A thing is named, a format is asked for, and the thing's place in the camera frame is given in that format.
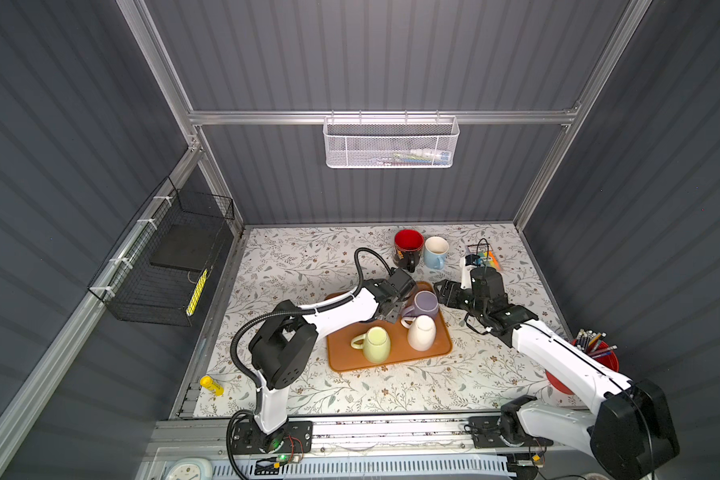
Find small yellow object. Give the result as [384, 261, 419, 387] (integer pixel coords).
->
[199, 375, 225, 397]

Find light blue mug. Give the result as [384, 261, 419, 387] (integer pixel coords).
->
[423, 236, 449, 270]

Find highlighter marker pack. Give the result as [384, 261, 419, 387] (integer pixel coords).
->
[466, 239, 502, 272]

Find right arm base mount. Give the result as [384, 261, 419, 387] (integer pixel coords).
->
[464, 414, 553, 448]

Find black corrugated cable hose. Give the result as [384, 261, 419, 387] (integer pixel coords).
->
[224, 247, 394, 480]

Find yellow marker in basket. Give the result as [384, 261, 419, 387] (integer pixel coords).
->
[185, 269, 208, 317]

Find black wire wall basket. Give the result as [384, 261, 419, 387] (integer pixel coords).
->
[88, 179, 236, 327]

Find white ventilated cable duct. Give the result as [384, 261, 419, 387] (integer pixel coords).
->
[236, 454, 517, 479]

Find white mug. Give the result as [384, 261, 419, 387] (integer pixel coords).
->
[401, 315, 436, 352]

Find purple mug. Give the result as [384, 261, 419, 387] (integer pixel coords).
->
[400, 290, 439, 319]

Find red pencil cup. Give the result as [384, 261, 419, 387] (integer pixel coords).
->
[545, 340, 620, 395]

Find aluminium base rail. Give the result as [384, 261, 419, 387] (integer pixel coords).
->
[149, 410, 577, 458]

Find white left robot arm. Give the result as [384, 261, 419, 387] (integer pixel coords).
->
[248, 269, 416, 435]

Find white clock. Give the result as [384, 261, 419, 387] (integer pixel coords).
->
[163, 458, 213, 480]

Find light green mug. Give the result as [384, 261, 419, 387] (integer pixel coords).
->
[350, 326, 391, 364]

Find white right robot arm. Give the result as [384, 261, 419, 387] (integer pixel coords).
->
[433, 267, 680, 479]

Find white wire wall basket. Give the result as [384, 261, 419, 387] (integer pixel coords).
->
[322, 114, 460, 169]

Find orange wooden tray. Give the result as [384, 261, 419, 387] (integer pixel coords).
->
[326, 312, 453, 373]

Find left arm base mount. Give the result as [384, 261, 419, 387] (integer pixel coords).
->
[227, 418, 314, 455]

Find markers in white basket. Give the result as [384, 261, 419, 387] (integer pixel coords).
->
[373, 149, 452, 168]

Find black mug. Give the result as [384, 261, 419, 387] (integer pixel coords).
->
[394, 229, 425, 273]

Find black foam pad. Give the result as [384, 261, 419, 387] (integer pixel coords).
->
[150, 224, 217, 272]

